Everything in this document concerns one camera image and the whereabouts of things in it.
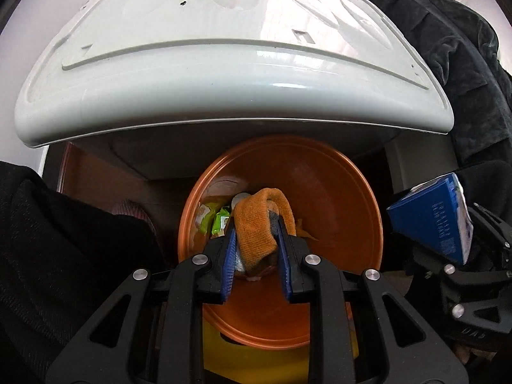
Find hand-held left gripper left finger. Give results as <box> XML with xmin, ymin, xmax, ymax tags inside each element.
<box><xmin>45</xmin><ymin>222</ymin><xmax>237</xmax><ymax>384</ymax></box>

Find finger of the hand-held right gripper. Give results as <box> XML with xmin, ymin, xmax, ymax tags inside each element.
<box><xmin>466</xmin><ymin>203</ymin><xmax>512</xmax><ymax>249</ymax></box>
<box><xmin>412</xmin><ymin>244</ymin><xmax>512</xmax><ymax>329</ymax></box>

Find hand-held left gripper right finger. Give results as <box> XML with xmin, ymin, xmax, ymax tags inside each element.
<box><xmin>277</xmin><ymin>216</ymin><xmax>469</xmax><ymax>384</ymax></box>

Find orange knit cloth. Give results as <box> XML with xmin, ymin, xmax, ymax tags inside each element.
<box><xmin>233</xmin><ymin>187</ymin><xmax>297</xmax><ymax>275</ymax></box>

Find blue and white carton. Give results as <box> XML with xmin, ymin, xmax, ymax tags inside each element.
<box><xmin>386</xmin><ymin>173</ymin><xmax>475</xmax><ymax>265</ymax></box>

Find orange plastic basin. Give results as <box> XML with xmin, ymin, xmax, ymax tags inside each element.
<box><xmin>178</xmin><ymin>136</ymin><xmax>384</xmax><ymax>348</ymax></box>

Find green snack wrapper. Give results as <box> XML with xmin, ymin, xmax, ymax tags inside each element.
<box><xmin>212</xmin><ymin>206</ymin><xmax>234</xmax><ymax>236</ymax></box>

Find green snack packets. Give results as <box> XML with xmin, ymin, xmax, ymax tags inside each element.
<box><xmin>194</xmin><ymin>202</ymin><xmax>219</xmax><ymax>235</ymax></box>

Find yellow container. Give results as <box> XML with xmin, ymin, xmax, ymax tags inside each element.
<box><xmin>202</xmin><ymin>311</ymin><xmax>358</xmax><ymax>384</ymax></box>

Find pink striped slipper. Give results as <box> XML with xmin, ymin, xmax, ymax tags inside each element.
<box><xmin>111</xmin><ymin>199</ymin><xmax>157</xmax><ymax>244</ymax></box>

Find person's dark trousers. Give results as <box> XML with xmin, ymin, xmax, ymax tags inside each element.
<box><xmin>0</xmin><ymin>160</ymin><xmax>177</xmax><ymax>384</ymax></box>

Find dark bed blanket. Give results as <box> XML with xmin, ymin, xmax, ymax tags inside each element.
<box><xmin>334</xmin><ymin>0</ymin><xmax>512</xmax><ymax>169</ymax></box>

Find white plastic storage box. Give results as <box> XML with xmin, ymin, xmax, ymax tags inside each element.
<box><xmin>14</xmin><ymin>0</ymin><xmax>454</xmax><ymax>193</ymax></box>

